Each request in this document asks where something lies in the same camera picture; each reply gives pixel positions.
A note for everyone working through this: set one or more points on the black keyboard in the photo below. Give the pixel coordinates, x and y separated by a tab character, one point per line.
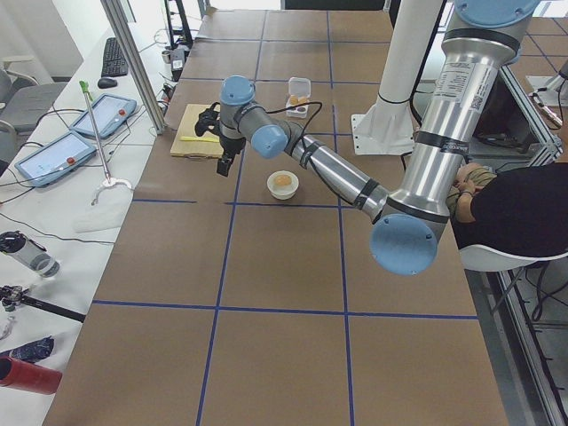
114	63

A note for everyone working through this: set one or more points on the blue teach pendant near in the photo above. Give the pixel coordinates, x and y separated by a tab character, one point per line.
55	160

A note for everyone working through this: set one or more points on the brown egg from bowl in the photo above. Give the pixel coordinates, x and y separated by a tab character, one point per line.
282	180

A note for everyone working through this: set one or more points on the yellow plastic knife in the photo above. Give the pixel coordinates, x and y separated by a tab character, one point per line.
199	139

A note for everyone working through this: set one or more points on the blue teach pendant far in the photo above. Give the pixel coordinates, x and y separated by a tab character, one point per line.
110	113

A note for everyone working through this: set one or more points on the clear water bottle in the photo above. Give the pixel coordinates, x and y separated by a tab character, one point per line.
29	253

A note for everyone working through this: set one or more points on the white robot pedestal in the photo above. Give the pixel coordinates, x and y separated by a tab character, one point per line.
387	128

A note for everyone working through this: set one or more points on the dark blue patterned cloth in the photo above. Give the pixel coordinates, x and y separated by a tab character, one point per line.
32	352

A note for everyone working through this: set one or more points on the clear plastic egg box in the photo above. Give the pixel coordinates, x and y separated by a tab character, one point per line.
299	93

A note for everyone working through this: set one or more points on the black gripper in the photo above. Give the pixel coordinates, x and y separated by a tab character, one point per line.
231	145

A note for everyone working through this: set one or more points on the black computer mouse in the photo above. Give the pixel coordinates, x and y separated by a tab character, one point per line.
106	83

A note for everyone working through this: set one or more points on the bamboo cutting board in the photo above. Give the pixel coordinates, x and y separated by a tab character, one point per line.
186	142

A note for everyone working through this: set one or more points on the blue teach pendant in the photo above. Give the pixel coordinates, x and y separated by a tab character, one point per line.
55	160
110	113

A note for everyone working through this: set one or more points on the grey office chair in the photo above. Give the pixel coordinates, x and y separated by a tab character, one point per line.
23	99

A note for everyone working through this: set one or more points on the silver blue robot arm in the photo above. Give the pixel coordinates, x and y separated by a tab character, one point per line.
480	39

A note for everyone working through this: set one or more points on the seated person black shirt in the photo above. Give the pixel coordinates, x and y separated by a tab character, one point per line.
521	211

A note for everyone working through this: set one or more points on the grabber stick green handle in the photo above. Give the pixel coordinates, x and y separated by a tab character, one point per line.
109	181

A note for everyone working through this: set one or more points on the white chair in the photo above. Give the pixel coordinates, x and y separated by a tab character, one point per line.
479	258

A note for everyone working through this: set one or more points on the red bottle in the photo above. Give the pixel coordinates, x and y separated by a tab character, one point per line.
21	375

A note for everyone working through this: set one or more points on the black tripod stick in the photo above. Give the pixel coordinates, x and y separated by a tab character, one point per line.
14	296

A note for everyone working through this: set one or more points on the aluminium frame post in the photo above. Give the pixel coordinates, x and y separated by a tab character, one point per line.
120	26

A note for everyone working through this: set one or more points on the white bowl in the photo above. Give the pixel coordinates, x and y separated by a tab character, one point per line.
282	193

